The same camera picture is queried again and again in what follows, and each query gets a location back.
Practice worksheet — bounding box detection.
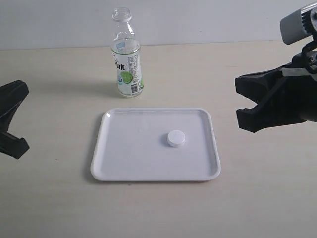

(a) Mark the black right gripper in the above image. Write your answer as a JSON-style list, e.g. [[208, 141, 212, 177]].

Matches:
[[234, 50, 317, 133]]

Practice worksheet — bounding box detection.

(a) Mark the white bottle cap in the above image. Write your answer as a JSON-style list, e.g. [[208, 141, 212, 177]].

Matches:
[[167, 130, 186, 148]]

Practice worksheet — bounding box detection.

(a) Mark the clear Gatorade plastic bottle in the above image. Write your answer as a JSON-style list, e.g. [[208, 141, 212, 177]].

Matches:
[[110, 7, 144, 97]]

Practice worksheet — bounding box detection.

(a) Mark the white plastic tray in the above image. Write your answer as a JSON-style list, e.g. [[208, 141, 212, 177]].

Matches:
[[90, 108, 221, 182]]

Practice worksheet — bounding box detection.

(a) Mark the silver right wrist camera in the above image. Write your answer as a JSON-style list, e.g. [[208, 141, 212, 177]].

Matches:
[[280, 2, 317, 45]]

